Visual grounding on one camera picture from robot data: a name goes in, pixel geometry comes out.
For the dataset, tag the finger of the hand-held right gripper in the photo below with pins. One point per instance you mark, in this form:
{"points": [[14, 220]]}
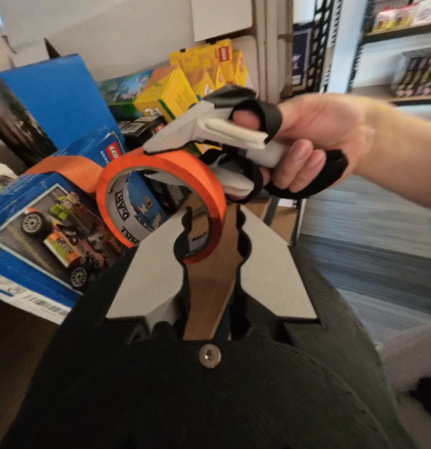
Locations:
{"points": [[236, 179], [184, 126]]}

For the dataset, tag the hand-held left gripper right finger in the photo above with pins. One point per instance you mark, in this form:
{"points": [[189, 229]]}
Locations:
{"points": [[280, 280]]}

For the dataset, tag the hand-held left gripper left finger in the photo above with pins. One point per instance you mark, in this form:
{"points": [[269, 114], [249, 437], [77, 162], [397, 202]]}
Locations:
{"points": [[145, 280]]}

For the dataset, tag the orange tape roll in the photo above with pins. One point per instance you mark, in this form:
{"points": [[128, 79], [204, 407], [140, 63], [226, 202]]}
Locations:
{"points": [[173, 165]]}

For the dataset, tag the dark wooden shelf board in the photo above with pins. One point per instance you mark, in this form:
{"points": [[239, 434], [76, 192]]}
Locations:
{"points": [[212, 287]]}

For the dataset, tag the small blue toy box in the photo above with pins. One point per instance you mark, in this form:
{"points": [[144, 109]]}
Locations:
{"points": [[33, 231]]}

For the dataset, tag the person's right hand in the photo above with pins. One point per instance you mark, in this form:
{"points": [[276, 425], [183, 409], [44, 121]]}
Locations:
{"points": [[328, 123]]}

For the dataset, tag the small black toy box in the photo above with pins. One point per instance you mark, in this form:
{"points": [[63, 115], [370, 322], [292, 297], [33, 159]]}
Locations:
{"points": [[141, 130]]}

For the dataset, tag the large blue toy box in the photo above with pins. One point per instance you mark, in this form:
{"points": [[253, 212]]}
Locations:
{"points": [[54, 98]]}

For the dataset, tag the white shirt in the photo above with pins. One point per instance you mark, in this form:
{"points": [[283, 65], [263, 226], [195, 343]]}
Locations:
{"points": [[405, 358]]}

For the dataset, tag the background shelf unit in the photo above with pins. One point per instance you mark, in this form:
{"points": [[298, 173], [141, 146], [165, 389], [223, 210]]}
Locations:
{"points": [[405, 63]]}

